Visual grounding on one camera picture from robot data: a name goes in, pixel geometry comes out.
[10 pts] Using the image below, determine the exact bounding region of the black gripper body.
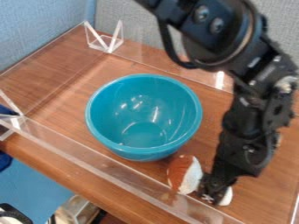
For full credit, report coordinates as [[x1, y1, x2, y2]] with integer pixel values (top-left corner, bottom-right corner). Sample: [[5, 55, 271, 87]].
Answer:
[[211, 129, 280, 178]]

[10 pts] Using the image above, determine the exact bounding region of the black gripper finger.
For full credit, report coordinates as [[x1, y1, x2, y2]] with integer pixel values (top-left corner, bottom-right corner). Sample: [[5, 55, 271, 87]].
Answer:
[[197, 173, 237, 205]]

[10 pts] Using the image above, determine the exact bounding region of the brown and white toy mushroom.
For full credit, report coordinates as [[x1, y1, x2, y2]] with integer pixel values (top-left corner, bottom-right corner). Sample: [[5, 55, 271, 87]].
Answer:
[[165, 154, 233, 207]]

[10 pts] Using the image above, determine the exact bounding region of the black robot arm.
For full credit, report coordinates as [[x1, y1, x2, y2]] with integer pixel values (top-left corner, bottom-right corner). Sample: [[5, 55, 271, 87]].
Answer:
[[133, 0, 299, 205]]

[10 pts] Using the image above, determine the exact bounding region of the blue ceramic bowl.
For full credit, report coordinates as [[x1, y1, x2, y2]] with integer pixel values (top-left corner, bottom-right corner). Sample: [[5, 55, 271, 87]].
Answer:
[[85, 73, 203, 162]]

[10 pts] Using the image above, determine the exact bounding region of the clear box under table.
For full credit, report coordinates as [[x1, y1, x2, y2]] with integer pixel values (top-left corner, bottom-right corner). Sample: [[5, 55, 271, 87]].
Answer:
[[46, 195, 99, 224]]

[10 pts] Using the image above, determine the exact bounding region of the clear acrylic back barrier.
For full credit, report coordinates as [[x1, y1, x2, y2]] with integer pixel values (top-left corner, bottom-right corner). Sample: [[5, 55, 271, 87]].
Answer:
[[96, 31, 232, 93]]

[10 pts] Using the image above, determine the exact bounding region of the clear acrylic barrier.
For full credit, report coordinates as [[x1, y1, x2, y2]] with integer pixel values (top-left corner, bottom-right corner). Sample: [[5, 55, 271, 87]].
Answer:
[[0, 117, 243, 224], [96, 31, 232, 93]]

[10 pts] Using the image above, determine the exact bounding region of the clear acrylic front barrier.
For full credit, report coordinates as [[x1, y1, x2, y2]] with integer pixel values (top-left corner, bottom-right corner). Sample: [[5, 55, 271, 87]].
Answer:
[[0, 117, 243, 224]]

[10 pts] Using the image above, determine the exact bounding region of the black object bottom left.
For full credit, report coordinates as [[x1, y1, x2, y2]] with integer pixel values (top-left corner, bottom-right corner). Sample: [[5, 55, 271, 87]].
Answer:
[[0, 203, 33, 224]]

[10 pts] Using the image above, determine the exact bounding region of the blue cloth object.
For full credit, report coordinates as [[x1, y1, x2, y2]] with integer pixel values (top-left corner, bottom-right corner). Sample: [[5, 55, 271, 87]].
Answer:
[[0, 104, 18, 172]]

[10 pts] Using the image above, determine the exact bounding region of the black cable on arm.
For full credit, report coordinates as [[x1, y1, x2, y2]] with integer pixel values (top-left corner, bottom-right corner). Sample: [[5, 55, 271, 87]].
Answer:
[[243, 134, 280, 170]]

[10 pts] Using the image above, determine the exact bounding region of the clear acrylic corner bracket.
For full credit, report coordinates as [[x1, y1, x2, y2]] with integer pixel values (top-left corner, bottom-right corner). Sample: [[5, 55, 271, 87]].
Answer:
[[83, 21, 124, 53]]

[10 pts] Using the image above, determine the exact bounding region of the clear acrylic left bracket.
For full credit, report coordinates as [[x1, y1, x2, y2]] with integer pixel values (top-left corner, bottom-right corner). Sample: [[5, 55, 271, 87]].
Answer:
[[0, 89, 24, 141]]

